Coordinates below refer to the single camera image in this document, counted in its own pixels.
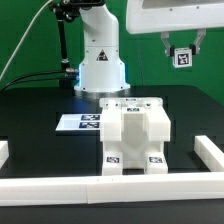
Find white tagged cube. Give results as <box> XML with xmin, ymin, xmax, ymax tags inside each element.
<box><xmin>173</xmin><ymin>48</ymin><xmax>192</xmax><ymax>68</ymax></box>

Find black camera stand pole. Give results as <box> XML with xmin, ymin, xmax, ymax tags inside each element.
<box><xmin>49</xmin><ymin>0</ymin><xmax>105</xmax><ymax>89</ymax></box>

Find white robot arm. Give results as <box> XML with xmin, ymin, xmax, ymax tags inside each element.
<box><xmin>75</xmin><ymin>0</ymin><xmax>224</xmax><ymax>94</ymax></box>

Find white chair back part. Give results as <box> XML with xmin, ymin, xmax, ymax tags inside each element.
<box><xmin>99</xmin><ymin>97</ymin><xmax>171</xmax><ymax>142</ymax></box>

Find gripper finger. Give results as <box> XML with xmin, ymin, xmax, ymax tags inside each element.
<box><xmin>161</xmin><ymin>32</ymin><xmax>175</xmax><ymax>57</ymax></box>
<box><xmin>189</xmin><ymin>29</ymin><xmax>206</xmax><ymax>55</ymax></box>

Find black cables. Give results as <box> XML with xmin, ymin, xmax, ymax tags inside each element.
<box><xmin>0</xmin><ymin>69</ymin><xmax>80</xmax><ymax>94</ymax></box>

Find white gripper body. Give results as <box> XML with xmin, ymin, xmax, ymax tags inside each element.
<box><xmin>126</xmin><ymin>0</ymin><xmax>224</xmax><ymax>34</ymax></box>

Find grey cable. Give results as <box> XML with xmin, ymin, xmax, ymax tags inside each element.
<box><xmin>0</xmin><ymin>0</ymin><xmax>54</xmax><ymax>81</ymax></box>

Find white U-shaped fence frame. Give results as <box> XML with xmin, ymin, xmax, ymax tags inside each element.
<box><xmin>0</xmin><ymin>135</ymin><xmax>224</xmax><ymax>206</ymax></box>

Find white base tag plate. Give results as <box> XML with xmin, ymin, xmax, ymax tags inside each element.
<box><xmin>56</xmin><ymin>114</ymin><xmax>101</xmax><ymax>131</ymax></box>

